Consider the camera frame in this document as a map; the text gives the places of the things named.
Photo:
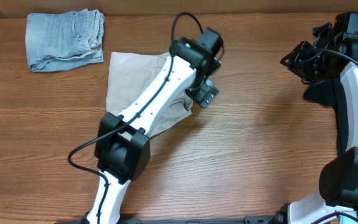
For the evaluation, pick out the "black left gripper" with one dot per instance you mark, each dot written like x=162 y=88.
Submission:
x=204 y=94

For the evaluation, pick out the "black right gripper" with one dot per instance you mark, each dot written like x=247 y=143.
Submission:
x=297 y=65

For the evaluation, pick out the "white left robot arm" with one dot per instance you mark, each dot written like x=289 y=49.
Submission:
x=123 y=145

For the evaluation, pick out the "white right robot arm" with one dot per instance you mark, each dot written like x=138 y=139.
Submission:
x=343 y=33

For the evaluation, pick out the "black garment pile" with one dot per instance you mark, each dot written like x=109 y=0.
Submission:
x=338 y=181

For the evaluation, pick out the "folded light blue jeans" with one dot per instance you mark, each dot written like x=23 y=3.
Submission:
x=62 y=42

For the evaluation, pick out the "light blue cloth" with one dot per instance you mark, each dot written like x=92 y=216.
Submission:
x=346 y=220

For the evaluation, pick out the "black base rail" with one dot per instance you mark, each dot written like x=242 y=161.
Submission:
x=266 y=219

